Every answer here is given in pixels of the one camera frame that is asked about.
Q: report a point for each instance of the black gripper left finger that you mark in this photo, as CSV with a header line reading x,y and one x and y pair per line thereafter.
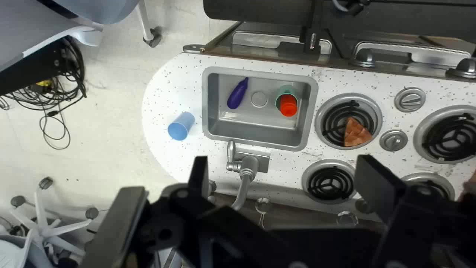
x,y
199,176

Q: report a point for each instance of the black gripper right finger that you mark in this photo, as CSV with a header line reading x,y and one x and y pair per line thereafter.
x,y
379,187

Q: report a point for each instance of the brown toy pizza slice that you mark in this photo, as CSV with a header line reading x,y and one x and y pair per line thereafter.
x,y
357,135

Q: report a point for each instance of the grey stove knob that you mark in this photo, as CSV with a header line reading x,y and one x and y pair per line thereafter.
x,y
409,99
393,141

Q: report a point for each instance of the black coil stove burner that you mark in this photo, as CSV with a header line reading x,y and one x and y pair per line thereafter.
x,y
329,184
448,139
336,117
431,185

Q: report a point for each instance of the grey toy sink basin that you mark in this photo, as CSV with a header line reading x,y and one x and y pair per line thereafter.
x,y
247,127

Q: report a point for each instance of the grey toy faucet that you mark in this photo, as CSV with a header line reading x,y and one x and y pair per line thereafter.
x,y
245,166

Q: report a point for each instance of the blue plastic cup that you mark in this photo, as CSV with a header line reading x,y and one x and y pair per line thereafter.
x,y
180,127

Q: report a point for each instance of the white speckled toy kitchen counter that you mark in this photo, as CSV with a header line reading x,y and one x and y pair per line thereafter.
x,y
183,90

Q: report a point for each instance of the purple toy eggplant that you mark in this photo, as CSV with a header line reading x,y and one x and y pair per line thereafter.
x,y
236,96

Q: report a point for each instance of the grey caster leg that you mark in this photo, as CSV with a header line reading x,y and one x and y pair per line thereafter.
x,y
155,38

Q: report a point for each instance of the white office chair base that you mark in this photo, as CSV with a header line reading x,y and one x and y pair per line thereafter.
x,y
46,232

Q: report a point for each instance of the grey desk panel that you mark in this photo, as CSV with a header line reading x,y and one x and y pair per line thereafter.
x,y
30,31

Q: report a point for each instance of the black mounting frame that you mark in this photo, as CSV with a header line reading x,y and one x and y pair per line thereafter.
x,y
277,13

